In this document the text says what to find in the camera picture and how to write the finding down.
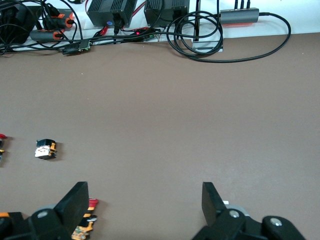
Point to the red push button blue block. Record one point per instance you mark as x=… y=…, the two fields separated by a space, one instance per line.
x=2 y=150

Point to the black case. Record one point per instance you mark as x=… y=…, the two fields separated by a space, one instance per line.
x=12 y=25

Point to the black finned power supply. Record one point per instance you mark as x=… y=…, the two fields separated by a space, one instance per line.
x=162 y=11
x=105 y=11

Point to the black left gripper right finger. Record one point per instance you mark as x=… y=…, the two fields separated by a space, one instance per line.
x=215 y=207

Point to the small orange contact block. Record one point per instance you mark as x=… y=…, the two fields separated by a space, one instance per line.
x=46 y=150

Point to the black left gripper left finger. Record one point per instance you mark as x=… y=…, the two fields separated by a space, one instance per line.
x=72 y=207

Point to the white adapter block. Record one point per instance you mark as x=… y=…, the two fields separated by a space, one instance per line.
x=200 y=47

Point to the red alligator clip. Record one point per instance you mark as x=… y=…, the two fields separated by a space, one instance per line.
x=103 y=31

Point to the red emergency button orange block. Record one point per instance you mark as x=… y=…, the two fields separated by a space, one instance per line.
x=83 y=225

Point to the orange button enclosure box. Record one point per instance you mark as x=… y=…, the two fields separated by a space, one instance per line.
x=3 y=215

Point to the grey usb hub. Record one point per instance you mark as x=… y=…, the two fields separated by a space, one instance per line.
x=238 y=15

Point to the small green circuit board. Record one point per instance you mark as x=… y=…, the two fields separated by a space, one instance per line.
x=85 y=45

